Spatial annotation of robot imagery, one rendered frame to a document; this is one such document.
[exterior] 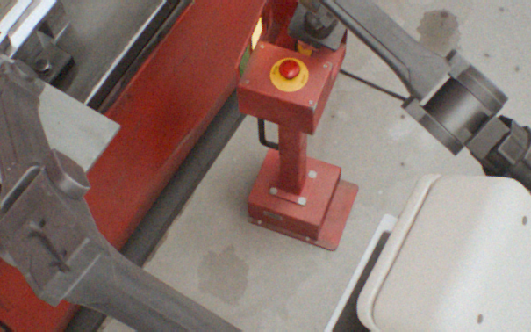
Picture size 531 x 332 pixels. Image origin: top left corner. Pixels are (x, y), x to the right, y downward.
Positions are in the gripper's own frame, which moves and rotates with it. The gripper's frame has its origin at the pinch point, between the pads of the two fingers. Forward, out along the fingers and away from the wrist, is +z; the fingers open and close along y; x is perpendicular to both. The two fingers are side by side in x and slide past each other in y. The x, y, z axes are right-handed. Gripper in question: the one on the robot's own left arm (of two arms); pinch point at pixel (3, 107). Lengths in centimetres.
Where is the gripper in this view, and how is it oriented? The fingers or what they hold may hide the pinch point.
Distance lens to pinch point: 155.6
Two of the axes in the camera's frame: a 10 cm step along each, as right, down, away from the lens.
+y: -5.4, 7.8, -3.2
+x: 7.6, 6.1, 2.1
